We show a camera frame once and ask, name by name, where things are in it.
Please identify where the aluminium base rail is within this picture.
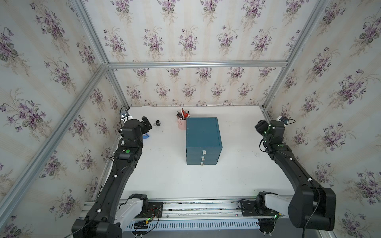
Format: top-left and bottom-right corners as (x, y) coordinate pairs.
(80, 196), (301, 222)

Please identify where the red pen in cup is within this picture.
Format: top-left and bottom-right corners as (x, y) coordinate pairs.
(181, 109), (190, 120)

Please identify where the teal bottom drawer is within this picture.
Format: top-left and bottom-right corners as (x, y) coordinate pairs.
(186, 154), (220, 165)

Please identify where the teal drawer cabinet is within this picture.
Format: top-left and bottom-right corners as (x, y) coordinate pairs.
(186, 118), (223, 158)

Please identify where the white slotted cable duct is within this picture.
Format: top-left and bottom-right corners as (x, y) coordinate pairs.
(124, 219), (261, 232)

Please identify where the teal top drawer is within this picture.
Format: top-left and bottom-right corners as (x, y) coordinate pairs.
(186, 146), (222, 156)

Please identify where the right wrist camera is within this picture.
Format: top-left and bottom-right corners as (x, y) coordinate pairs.
(276, 116), (290, 125)

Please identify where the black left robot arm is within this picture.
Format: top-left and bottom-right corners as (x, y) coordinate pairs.
(71, 116), (152, 238)

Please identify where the small black binder clip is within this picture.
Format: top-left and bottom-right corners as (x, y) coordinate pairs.
(154, 120), (161, 127)

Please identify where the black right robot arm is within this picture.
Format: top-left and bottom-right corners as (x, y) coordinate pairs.
(255, 120), (336, 231)

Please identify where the pink pen cup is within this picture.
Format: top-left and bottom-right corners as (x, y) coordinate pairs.
(177, 118), (187, 131)

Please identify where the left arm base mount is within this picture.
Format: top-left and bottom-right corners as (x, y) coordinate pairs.
(115, 193), (164, 231)

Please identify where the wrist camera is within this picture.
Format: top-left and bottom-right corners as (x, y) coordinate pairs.
(276, 116), (290, 125)
(120, 110), (131, 126)

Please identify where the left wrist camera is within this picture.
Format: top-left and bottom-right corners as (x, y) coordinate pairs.
(120, 110), (131, 126)

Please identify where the teal drawer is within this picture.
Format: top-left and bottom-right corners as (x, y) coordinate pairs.
(186, 154), (220, 165)
(186, 146), (222, 156)

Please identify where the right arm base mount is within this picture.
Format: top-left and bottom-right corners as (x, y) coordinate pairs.
(237, 191), (291, 219)

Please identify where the aluminium frame back bar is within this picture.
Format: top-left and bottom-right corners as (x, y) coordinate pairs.
(108, 60), (288, 69)

